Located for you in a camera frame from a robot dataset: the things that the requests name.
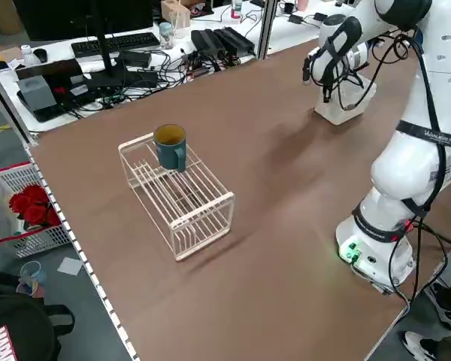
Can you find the clear water bottle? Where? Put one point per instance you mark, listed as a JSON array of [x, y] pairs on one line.
[[28, 56]]

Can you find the pink cup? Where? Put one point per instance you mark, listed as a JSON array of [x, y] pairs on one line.
[[302, 4]]

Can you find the black keyboard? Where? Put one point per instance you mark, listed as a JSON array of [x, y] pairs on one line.
[[116, 43]]

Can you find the dark flat box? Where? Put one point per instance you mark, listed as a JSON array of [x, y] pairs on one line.
[[49, 69]]

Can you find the black power supply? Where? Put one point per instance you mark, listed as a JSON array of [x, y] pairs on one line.
[[206, 41], [235, 39]]

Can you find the white basket red rim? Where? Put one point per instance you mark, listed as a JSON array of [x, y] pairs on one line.
[[7, 240]]

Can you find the clear blue cup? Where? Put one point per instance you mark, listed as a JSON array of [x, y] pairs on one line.
[[32, 278]]

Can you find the white bottle pink base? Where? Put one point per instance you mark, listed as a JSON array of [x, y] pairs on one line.
[[237, 9]]

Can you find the grey cube device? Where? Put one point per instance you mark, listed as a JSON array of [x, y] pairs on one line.
[[35, 94]]

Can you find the aluminium frame post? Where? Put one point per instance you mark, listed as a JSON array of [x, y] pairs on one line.
[[267, 30], [11, 109]]

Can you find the brown cardboard box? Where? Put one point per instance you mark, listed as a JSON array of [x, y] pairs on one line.
[[7, 17]]

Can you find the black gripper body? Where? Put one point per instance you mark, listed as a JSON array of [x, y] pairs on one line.
[[353, 77]]

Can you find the red roses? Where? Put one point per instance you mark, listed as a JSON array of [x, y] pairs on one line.
[[34, 207]]

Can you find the teal mug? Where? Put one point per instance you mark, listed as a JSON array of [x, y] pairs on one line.
[[169, 154]]

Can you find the black monitor stand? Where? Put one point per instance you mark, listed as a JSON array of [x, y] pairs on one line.
[[105, 56]]

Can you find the dark mug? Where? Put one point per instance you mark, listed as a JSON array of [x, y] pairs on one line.
[[288, 7]]

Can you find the white preservation box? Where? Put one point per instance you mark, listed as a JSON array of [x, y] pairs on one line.
[[342, 113]]

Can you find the white paper square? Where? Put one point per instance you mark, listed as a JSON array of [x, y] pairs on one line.
[[69, 267]]

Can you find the black monitor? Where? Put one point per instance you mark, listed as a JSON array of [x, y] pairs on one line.
[[79, 17]]

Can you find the small black adapter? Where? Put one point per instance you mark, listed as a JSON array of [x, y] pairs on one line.
[[296, 19]]

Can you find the jar with teal lid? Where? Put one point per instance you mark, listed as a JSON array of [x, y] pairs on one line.
[[166, 35]]

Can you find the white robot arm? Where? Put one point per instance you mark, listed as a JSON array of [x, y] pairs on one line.
[[402, 169]]

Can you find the black mouse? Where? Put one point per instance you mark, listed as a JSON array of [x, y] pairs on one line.
[[40, 55]]

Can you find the light wooden box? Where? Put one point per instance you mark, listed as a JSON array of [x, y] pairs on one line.
[[174, 17]]

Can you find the person's black white shoe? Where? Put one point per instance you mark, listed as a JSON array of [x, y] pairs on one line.
[[449, 304]]

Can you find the black backpack red logo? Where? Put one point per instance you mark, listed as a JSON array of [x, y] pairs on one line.
[[15, 323]]

